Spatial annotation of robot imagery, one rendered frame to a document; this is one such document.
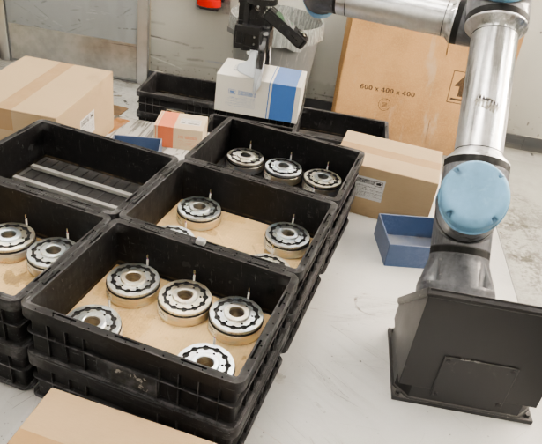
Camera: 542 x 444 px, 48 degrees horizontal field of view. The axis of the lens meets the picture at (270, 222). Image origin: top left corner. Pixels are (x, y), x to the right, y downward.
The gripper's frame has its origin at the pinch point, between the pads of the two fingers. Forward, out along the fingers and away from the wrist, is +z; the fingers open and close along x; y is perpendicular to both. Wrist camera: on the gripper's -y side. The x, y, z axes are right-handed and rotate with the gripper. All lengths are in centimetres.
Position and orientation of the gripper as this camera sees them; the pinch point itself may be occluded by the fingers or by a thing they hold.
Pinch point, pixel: (262, 83)
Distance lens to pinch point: 150.3
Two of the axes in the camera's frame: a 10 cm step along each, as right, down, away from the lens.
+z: -1.1, 8.3, 5.4
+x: -1.6, 5.2, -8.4
